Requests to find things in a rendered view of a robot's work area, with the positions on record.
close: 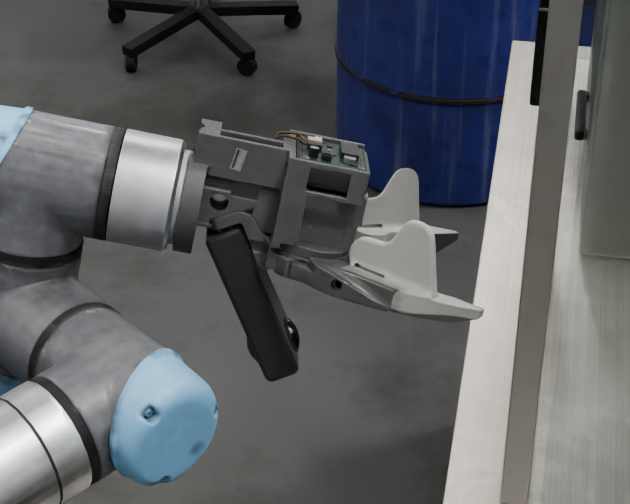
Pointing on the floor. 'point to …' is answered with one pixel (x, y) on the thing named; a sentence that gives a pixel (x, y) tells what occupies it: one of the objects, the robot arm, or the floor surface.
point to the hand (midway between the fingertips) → (469, 283)
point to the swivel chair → (193, 10)
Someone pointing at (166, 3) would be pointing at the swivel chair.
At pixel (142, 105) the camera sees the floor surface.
